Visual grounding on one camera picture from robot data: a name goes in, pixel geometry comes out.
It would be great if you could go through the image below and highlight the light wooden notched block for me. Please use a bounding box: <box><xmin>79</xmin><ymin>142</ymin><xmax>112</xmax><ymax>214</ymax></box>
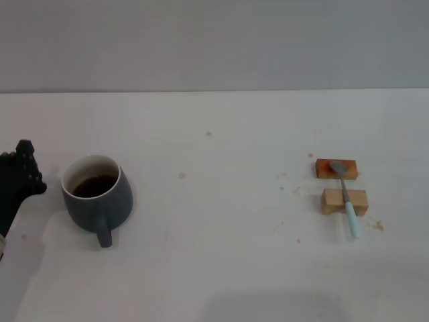
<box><xmin>320</xmin><ymin>188</ymin><xmax>369</xmax><ymax>216</ymax></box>

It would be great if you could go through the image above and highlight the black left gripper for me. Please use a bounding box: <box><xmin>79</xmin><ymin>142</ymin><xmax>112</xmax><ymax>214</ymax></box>
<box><xmin>0</xmin><ymin>139</ymin><xmax>48</xmax><ymax>237</ymax></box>

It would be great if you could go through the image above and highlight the dark grey coffee mug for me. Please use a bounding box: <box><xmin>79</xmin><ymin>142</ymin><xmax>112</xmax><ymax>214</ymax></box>
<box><xmin>60</xmin><ymin>154</ymin><xmax>134</xmax><ymax>249</ymax></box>

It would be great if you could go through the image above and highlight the orange stained wooden block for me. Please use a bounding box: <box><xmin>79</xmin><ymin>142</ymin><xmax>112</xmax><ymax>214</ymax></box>
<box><xmin>315</xmin><ymin>158</ymin><xmax>359</xmax><ymax>181</ymax></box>

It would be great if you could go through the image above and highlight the metal spoon light blue handle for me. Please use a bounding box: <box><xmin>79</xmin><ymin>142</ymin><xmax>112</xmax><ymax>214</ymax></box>
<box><xmin>328</xmin><ymin>160</ymin><xmax>363</xmax><ymax>239</ymax></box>

